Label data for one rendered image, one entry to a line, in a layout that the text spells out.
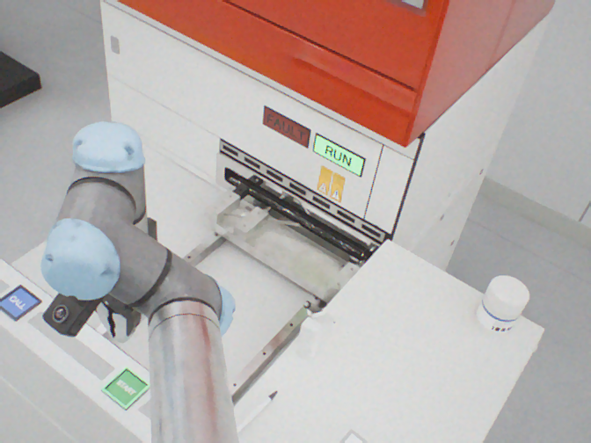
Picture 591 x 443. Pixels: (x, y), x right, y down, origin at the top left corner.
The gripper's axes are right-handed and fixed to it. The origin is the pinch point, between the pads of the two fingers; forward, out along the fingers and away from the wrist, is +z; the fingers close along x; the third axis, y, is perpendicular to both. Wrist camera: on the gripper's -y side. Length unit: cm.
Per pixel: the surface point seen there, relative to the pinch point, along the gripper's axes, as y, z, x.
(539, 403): 121, 111, -63
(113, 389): -0.8, 14.3, 1.2
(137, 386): 2.0, 14.3, -1.2
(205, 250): 39, 26, 17
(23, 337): -3.2, 14.7, 19.9
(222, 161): 57, 18, 28
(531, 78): 207, 50, -3
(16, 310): -0.6, 14.3, 24.8
